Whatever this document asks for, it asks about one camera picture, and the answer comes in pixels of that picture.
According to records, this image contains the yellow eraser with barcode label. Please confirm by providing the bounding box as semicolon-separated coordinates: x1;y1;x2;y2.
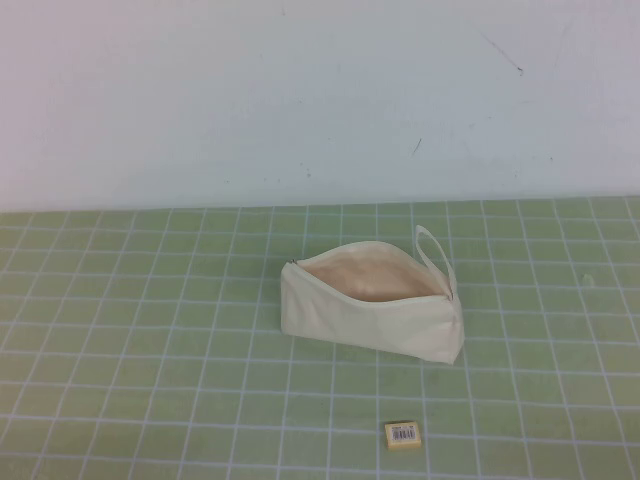
384;421;420;443

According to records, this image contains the cream canvas pencil case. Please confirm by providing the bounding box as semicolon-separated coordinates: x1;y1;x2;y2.
279;224;462;367

